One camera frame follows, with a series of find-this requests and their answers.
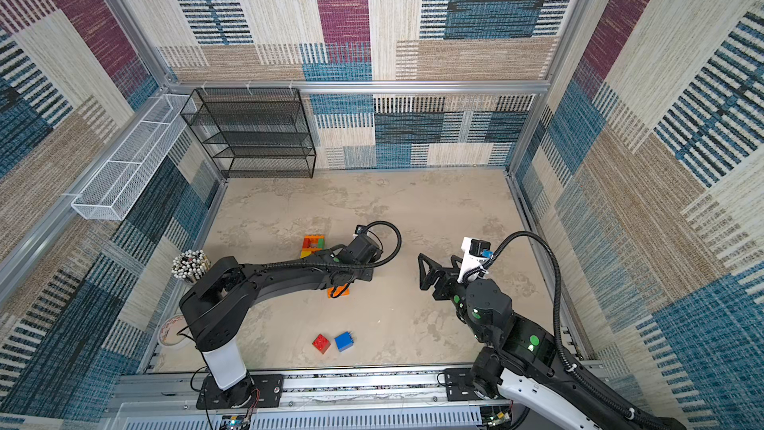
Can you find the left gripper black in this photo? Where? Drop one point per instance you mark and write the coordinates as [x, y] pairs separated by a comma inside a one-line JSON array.
[[370, 277]]

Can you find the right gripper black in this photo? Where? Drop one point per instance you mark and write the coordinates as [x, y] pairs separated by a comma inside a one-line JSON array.
[[446, 280]]

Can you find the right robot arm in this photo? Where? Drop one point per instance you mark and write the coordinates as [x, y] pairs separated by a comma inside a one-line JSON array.
[[520, 361]]

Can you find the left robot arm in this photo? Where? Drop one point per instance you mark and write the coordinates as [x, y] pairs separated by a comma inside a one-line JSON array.
[[217, 305]]

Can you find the blue lego brick lower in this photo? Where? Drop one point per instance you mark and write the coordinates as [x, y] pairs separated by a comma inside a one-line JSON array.
[[344, 341]]

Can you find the circuit board with leds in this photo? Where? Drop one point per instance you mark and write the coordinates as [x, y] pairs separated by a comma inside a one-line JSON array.
[[495, 417]]

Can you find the cup of pens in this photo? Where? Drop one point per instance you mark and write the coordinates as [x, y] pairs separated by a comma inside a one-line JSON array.
[[190, 266]]

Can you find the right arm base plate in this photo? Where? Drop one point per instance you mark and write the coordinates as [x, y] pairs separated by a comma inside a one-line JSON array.
[[458, 383]]

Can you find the white cable duct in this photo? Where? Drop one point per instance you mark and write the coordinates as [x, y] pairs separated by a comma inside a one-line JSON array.
[[456, 417]]

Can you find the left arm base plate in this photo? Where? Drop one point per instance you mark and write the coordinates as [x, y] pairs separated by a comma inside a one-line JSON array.
[[258, 390]]

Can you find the black wire mesh shelf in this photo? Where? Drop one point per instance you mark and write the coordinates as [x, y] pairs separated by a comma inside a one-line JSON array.
[[251, 133]]

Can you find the white wire mesh basket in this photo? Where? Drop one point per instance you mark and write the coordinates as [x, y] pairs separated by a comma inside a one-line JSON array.
[[117, 185]]

